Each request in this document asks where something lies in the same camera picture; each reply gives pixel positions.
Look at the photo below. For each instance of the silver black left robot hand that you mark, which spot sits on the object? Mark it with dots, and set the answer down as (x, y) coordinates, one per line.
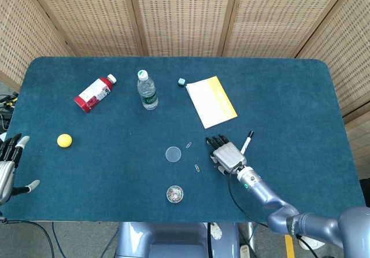
(6, 177)

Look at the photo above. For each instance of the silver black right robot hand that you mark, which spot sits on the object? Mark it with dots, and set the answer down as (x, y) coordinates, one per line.
(229, 156)

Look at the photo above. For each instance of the clear round paperclip jar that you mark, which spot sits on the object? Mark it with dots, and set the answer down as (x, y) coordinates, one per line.
(174, 194)

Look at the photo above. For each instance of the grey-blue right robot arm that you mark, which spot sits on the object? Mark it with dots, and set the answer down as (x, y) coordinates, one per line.
(260, 190)

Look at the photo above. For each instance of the black and white marker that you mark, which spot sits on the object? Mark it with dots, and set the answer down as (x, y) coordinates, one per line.
(248, 143)

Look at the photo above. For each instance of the silver paperclip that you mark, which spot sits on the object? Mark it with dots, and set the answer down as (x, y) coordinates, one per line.
(197, 168)
(188, 145)

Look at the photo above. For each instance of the white and yellow notebook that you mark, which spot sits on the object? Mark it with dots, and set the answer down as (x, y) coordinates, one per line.
(211, 104)

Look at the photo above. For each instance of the clear round plastic lid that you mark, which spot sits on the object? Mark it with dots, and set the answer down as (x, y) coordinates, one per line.
(173, 154)

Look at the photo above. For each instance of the yellow ball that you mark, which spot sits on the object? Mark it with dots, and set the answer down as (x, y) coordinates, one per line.
(64, 140)

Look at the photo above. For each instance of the small green pencil sharpener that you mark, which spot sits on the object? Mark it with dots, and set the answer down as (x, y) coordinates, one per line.
(181, 81)

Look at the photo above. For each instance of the grey-blue robot torso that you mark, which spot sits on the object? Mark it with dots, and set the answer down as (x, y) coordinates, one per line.
(173, 240)

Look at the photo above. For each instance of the clear water bottle green label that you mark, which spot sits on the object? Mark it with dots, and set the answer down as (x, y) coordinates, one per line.
(148, 94)

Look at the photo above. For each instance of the blue table cloth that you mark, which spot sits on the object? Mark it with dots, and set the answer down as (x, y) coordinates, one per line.
(115, 154)

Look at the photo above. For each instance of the red juice bottle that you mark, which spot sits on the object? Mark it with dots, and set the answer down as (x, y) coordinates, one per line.
(94, 94)

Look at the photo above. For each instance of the woven folding screen panel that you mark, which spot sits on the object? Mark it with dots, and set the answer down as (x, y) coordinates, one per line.
(361, 145)
(23, 32)
(92, 15)
(182, 15)
(347, 52)
(283, 15)

